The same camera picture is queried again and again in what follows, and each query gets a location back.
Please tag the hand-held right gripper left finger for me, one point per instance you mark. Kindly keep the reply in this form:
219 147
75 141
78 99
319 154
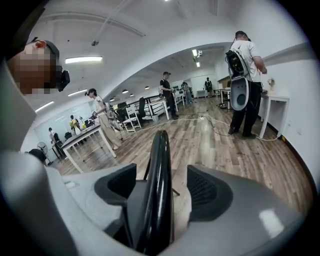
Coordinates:
75 200

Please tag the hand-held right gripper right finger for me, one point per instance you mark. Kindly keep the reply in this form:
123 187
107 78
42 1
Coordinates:
250 220

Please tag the white wooden chair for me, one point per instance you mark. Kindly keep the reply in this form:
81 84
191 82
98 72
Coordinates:
132 120

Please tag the black office chair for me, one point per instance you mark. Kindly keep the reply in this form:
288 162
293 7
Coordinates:
142 108

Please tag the dark-top table with white legs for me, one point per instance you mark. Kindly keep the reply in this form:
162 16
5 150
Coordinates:
82 136

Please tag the white vase with yellow flowers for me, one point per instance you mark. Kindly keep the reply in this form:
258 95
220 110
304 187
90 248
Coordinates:
76 127

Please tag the ceiling tube light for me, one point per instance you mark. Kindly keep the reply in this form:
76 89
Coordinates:
77 92

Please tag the white waste bin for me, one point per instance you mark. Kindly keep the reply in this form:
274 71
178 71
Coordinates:
155 118

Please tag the black round floor item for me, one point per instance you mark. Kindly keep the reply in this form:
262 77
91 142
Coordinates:
222 105

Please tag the black metal railing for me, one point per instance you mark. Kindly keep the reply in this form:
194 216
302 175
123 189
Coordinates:
155 107

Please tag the white side table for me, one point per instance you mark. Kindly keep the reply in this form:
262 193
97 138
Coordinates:
273 100

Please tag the wooden-top table with white legs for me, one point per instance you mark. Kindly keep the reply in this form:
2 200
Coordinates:
160 101

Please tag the white and black backpack unit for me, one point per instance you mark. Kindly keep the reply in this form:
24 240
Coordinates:
238 90

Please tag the small white table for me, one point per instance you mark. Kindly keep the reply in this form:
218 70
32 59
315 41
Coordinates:
223 91
200 92

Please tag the person's head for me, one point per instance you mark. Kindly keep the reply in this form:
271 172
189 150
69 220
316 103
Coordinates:
35 70

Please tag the small vase with flower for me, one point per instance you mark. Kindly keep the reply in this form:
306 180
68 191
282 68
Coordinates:
271 83

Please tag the white emergency light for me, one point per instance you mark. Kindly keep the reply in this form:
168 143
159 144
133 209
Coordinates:
200 53

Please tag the black pedestal fan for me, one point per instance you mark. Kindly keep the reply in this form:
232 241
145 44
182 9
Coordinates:
42 147

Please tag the black head-worn camera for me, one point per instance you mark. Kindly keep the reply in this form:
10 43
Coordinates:
63 80

